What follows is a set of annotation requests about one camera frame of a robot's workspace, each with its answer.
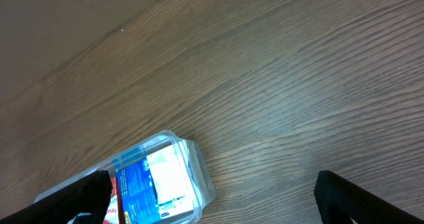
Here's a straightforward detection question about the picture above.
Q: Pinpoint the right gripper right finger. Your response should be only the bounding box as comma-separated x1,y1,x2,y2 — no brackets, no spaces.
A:
314,170,423,224

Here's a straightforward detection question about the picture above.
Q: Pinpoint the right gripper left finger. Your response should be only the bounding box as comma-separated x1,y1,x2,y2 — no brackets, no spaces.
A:
1,170,113,224

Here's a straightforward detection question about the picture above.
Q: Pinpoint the red medicine box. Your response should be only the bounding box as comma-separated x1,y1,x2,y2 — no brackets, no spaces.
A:
103,177,125,224

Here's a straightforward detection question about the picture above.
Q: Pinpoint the blue medicine box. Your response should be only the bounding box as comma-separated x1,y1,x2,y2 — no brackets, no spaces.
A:
113,147,161,224

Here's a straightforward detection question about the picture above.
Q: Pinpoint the clear plastic container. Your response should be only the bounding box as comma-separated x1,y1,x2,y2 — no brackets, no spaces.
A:
36,131,215,223

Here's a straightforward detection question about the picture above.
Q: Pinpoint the white medicine box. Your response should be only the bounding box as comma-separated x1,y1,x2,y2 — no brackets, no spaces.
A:
146,145,194,219

